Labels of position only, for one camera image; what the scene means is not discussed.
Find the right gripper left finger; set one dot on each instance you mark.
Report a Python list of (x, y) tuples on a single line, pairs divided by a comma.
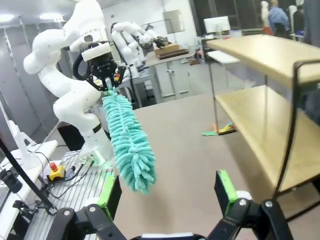
[(85, 222)]

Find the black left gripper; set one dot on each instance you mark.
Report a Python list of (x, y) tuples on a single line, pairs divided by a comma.
[(103, 67)]

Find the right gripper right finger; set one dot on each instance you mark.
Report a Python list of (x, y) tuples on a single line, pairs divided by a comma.
[(255, 222)]

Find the teal chenille duster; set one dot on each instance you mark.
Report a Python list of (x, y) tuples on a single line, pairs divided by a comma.
[(130, 140)]

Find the mint green paper scrap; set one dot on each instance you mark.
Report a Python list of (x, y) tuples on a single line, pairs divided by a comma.
[(209, 133)]

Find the orange paper scrap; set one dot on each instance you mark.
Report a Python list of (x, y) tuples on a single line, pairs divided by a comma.
[(214, 127)]

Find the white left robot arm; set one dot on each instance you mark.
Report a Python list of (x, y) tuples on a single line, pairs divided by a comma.
[(75, 95)]

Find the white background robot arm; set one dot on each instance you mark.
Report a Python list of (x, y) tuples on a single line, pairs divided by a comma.
[(127, 42)]

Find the yellow emergency stop box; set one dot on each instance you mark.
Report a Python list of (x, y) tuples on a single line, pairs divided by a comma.
[(57, 172)]

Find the white cabinet workbench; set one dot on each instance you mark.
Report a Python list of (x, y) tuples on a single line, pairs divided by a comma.
[(175, 80)]

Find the wooden tray box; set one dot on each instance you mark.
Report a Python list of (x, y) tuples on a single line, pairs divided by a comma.
[(170, 51)]

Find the black controller box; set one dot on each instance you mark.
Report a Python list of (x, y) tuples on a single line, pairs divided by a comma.
[(71, 137)]

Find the black diagonal pole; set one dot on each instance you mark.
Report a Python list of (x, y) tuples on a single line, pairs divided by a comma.
[(27, 178)]

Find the white equipment table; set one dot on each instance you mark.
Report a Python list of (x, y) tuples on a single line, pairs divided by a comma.
[(10, 210)]

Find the white printed stand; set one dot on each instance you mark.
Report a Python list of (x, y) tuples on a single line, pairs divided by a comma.
[(25, 147)]

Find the yellow paper scrap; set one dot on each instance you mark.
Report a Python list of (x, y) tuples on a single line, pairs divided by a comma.
[(225, 128)]

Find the white side table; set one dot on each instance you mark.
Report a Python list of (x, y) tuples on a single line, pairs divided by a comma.
[(223, 56)]

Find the white computer monitor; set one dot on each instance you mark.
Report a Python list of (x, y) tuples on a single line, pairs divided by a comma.
[(217, 24)]

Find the person in blue top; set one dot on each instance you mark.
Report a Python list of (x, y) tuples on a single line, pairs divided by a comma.
[(278, 18)]

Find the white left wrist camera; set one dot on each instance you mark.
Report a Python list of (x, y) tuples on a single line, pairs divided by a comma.
[(96, 52)]

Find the slotted aluminium base plate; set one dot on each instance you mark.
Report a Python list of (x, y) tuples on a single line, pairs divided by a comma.
[(75, 190)]

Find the black clamp mount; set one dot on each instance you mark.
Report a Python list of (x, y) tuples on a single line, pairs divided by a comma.
[(11, 180)]

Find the grey wall panel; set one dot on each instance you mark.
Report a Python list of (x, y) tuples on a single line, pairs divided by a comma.
[(173, 21)]

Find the two-tier wooden shelf black frame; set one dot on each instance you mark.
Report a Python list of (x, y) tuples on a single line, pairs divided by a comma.
[(250, 120)]

